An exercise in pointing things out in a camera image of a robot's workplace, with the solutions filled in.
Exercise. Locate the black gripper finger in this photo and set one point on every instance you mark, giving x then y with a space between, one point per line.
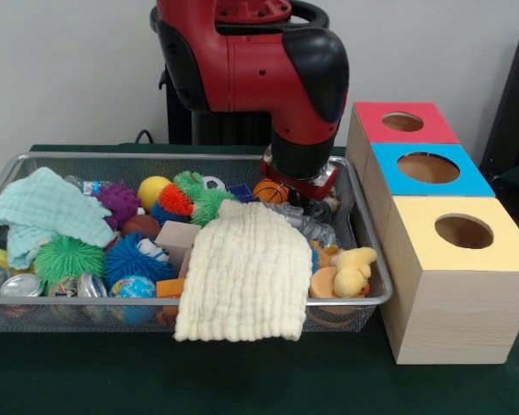
321 208
295 198

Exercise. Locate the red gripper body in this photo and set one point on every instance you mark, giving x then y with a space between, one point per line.
315 186

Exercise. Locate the cream waffle cloth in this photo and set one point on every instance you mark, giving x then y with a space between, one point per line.
242 276

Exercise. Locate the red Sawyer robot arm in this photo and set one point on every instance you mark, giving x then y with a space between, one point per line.
259 65

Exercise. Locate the wooden box with three holes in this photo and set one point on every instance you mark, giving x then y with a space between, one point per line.
458 311

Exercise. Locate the shallow mesh bin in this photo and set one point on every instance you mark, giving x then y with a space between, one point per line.
69 315

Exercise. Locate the orange basketball toy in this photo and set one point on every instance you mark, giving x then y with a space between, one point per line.
270 192

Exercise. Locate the yellow plush duck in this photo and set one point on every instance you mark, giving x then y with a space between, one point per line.
350 272

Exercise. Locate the yellow ball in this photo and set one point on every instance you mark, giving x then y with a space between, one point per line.
152 191

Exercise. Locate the purple knobby ball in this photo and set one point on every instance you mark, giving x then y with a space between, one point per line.
119 204

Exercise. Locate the blue spiky ball with eyes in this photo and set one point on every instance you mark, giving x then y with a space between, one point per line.
130 259

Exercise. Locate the globe print ball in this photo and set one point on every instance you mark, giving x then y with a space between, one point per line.
132 287

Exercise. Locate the black upright panel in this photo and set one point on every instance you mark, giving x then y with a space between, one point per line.
514 99

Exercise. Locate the green spiky ball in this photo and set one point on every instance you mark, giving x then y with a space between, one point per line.
67 259

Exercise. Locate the mint waffle cloth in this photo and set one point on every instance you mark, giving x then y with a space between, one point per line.
47 207

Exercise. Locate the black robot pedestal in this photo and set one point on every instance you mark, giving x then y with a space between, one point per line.
179 125

